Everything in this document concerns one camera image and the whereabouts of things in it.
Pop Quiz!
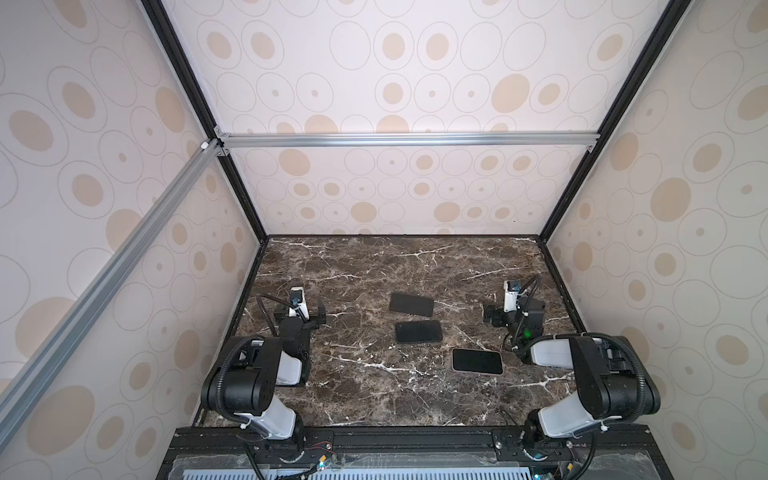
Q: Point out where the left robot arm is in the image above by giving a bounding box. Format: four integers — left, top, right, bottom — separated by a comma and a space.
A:
200, 301, 327, 441

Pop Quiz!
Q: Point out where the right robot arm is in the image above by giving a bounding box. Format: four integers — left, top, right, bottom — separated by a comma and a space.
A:
483, 296, 661, 448

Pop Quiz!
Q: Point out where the black phone near right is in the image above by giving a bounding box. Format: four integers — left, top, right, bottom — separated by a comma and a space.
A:
451, 348, 503, 376

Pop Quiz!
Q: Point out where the black phone middle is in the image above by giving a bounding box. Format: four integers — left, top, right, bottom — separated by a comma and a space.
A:
395, 320, 443, 344

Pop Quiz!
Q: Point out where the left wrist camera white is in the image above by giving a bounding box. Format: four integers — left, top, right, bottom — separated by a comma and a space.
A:
288, 287, 309, 321

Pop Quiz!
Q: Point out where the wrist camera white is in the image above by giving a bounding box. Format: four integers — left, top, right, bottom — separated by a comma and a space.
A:
503, 280, 522, 313
288, 287, 309, 321

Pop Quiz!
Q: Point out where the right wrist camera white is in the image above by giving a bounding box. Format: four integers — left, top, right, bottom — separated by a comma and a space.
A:
503, 280, 522, 313

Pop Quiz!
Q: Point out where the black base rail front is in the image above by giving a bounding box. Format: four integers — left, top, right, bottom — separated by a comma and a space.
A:
157, 425, 672, 479

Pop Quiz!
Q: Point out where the horizontal aluminium rail back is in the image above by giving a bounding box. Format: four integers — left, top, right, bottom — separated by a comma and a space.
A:
220, 131, 600, 148

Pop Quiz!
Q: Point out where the aluminium rail left wall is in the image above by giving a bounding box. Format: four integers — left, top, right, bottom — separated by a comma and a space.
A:
1, 138, 223, 449

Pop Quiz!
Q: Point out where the black frame post right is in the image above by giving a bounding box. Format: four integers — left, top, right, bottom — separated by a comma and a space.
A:
539, 0, 692, 245

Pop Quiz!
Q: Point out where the black frame post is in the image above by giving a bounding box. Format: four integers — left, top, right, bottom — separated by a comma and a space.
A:
140, 0, 269, 243
539, 0, 692, 245

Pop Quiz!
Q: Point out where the black frame post left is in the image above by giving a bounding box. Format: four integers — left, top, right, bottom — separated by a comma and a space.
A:
140, 0, 269, 243

